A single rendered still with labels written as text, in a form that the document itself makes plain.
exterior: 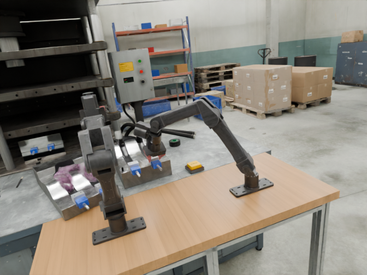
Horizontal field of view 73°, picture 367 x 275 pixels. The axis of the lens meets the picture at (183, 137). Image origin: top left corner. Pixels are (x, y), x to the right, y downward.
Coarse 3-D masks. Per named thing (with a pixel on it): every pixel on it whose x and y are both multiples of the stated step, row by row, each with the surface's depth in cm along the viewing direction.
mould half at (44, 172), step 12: (72, 156) 145; (36, 168) 134; (48, 168) 132; (48, 180) 126; (84, 180) 123; (48, 192) 118; (60, 192) 115; (84, 192) 115; (96, 192) 114; (60, 204) 107; (72, 204) 106; (96, 204) 113; (72, 216) 106
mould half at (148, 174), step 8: (128, 144) 150; (136, 144) 150; (120, 152) 144; (128, 152) 145; (136, 152) 145; (120, 160) 138; (144, 160) 133; (160, 160) 131; (168, 160) 130; (120, 168) 127; (144, 168) 126; (152, 168) 128; (168, 168) 131; (120, 176) 130; (128, 176) 123; (136, 176) 125; (144, 176) 127; (152, 176) 129; (160, 176) 131; (128, 184) 124; (136, 184) 126
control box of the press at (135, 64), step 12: (120, 60) 189; (132, 60) 193; (144, 60) 197; (120, 72) 192; (132, 72) 195; (144, 72) 199; (120, 84) 194; (132, 84) 198; (144, 84) 202; (120, 96) 196; (132, 96) 200; (144, 96) 204; (132, 120) 218
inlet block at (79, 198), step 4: (80, 192) 110; (72, 196) 107; (76, 196) 107; (80, 196) 108; (84, 196) 108; (72, 200) 109; (76, 200) 106; (80, 200) 106; (84, 200) 106; (76, 204) 106; (80, 204) 104; (84, 204) 104; (88, 204) 107; (80, 208) 105; (88, 208) 101
